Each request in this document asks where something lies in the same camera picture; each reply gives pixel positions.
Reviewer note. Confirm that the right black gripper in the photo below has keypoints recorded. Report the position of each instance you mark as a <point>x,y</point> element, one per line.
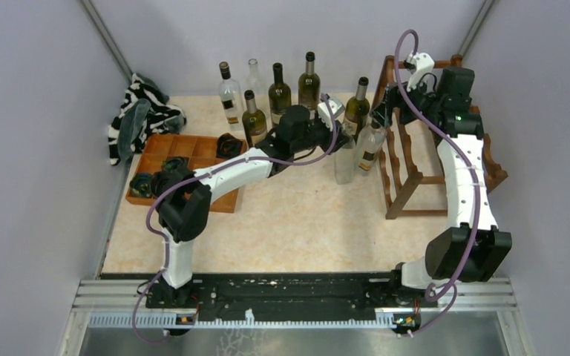
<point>395,97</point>

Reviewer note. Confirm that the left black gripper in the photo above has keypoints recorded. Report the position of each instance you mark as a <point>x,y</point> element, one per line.
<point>340,139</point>

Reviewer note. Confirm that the olive wine bottle grey cap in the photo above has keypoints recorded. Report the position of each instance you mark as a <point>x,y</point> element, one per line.
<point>357,109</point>

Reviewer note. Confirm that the slim clear glass bottle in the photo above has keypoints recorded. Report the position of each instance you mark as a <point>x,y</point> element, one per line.
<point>344,152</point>

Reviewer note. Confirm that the dark green wine bottle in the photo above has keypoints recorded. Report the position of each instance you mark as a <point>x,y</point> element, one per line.
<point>309,84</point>

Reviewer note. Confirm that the dark wine bottle black cap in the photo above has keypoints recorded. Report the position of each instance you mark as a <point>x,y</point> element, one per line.
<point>279,94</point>

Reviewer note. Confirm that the green wine bottle silver neck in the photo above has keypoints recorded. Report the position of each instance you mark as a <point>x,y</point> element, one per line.
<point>253,120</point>

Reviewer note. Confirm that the clear square spirit bottle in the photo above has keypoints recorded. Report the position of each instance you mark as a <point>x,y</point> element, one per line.
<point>230,96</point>

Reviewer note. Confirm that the brown wooden wine rack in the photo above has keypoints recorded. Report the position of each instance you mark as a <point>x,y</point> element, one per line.
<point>398,191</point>

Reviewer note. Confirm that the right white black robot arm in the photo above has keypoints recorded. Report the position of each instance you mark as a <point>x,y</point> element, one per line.
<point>472,246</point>

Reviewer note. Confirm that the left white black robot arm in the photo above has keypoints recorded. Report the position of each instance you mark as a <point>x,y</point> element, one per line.
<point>180,213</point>

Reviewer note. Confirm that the black rolled sock top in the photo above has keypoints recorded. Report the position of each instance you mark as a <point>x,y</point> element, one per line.
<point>228,146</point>

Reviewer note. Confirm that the dark rolled sock middle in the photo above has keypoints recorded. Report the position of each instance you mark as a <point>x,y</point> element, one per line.
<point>173,162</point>

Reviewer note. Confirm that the dark rolled sock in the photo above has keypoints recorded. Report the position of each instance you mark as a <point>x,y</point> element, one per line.
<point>173,162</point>
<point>159,182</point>

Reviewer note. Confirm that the zebra striped cloth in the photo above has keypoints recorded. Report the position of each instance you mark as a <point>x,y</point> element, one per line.
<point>162,118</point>

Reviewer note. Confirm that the dark rolled sock front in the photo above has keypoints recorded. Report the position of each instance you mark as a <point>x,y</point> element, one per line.
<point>159,182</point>

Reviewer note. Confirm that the teal rolled sock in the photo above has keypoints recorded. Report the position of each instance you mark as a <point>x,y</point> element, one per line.
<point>140,185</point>

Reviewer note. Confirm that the grey blue cloth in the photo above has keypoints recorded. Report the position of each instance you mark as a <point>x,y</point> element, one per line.
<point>131,126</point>

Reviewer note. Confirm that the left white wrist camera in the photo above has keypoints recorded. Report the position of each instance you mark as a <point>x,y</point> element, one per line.
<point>328,110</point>

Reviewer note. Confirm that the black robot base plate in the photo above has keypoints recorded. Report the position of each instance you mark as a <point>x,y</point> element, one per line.
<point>296,297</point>

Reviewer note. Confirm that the grey cable comb strip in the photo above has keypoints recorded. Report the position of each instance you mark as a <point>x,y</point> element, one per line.
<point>171,320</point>

